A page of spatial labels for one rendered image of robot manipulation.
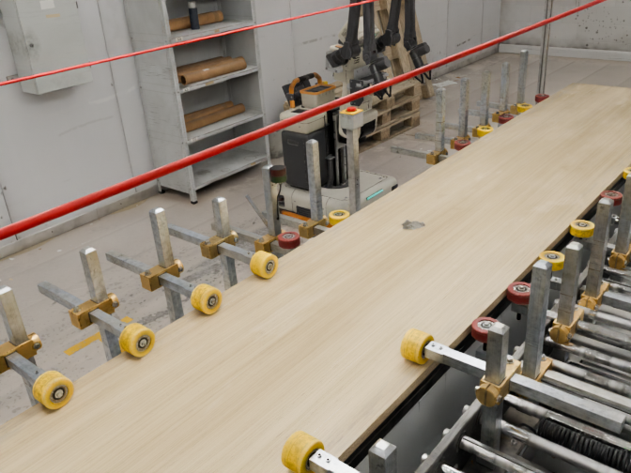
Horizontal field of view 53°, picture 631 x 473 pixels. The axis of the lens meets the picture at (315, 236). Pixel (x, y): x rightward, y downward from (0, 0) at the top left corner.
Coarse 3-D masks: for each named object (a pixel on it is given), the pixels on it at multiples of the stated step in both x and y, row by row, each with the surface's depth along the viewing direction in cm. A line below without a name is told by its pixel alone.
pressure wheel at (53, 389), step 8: (40, 376) 154; (48, 376) 154; (56, 376) 154; (64, 376) 155; (40, 384) 153; (48, 384) 152; (56, 384) 153; (64, 384) 154; (72, 384) 156; (40, 392) 152; (48, 392) 152; (56, 392) 153; (64, 392) 155; (72, 392) 157; (40, 400) 152; (48, 400) 152; (56, 400) 154; (64, 400) 156; (56, 408) 154
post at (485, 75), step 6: (486, 72) 347; (486, 78) 348; (486, 84) 350; (486, 90) 351; (486, 96) 353; (486, 102) 355; (486, 108) 356; (480, 114) 359; (486, 114) 358; (480, 120) 361; (486, 120) 360
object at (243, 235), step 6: (234, 228) 251; (240, 234) 247; (246, 234) 246; (252, 234) 246; (246, 240) 246; (252, 240) 244; (276, 240) 239; (270, 246) 238; (276, 246) 236; (282, 252) 235; (288, 252) 233
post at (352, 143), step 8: (352, 136) 264; (352, 144) 265; (352, 152) 267; (352, 160) 269; (352, 168) 270; (352, 176) 272; (352, 184) 274; (352, 192) 276; (352, 200) 277; (360, 200) 279; (352, 208) 279; (360, 208) 281
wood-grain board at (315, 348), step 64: (512, 128) 330; (576, 128) 324; (448, 192) 259; (512, 192) 255; (576, 192) 251; (320, 256) 217; (384, 256) 214; (448, 256) 211; (512, 256) 209; (192, 320) 187; (256, 320) 184; (320, 320) 182; (384, 320) 180; (448, 320) 178; (128, 384) 162; (192, 384) 160; (256, 384) 159; (320, 384) 157; (384, 384) 156; (0, 448) 144; (64, 448) 143; (128, 448) 142; (192, 448) 141; (256, 448) 139
